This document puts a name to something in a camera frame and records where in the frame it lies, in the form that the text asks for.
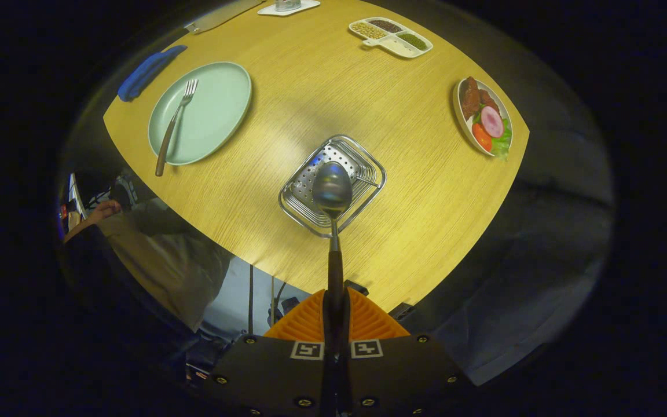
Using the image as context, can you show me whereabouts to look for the white plate of food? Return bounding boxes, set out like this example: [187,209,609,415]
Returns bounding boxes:
[452,76,514,159]

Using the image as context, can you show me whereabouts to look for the green lettuce leaf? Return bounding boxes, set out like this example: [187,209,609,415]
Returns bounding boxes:
[490,119,513,160]

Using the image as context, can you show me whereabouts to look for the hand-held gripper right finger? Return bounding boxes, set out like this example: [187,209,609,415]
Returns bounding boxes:
[336,287,468,417]

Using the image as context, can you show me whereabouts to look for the chrome wire cutlery basket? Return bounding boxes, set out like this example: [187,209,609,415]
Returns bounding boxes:
[278,134,387,239]

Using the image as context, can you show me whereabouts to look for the white square coaster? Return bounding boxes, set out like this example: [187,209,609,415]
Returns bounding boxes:
[257,0,321,17]

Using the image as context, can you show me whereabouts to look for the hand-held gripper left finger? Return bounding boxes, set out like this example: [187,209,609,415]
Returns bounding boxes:
[205,288,337,417]

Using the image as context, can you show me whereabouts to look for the pale green round plate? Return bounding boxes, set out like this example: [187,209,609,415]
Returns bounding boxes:
[148,61,252,167]

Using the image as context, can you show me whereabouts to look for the metal spoon with wooden handle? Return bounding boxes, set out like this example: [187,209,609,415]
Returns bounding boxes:
[311,161,353,313]

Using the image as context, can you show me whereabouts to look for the white toaster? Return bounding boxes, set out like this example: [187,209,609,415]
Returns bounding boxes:
[184,0,266,35]

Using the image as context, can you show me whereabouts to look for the metal fork with wooden handle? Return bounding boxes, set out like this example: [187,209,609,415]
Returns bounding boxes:
[155,79,199,177]

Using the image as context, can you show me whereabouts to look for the brown meat slices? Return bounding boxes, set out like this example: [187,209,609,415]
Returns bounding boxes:
[460,76,500,120]

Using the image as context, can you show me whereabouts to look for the pink onion slice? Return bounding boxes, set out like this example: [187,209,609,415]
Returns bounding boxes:
[480,106,504,139]

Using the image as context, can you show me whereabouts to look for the red tomato slice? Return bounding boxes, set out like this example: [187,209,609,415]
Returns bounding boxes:
[472,122,493,153]

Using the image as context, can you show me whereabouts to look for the folded blue towel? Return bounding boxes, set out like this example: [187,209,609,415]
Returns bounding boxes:
[117,45,188,103]

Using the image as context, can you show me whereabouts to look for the person's leg in beige trousers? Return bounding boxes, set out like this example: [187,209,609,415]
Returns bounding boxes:
[97,199,234,332]

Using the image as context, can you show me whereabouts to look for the white divided tray of beans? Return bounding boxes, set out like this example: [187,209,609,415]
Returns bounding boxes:
[349,17,434,59]

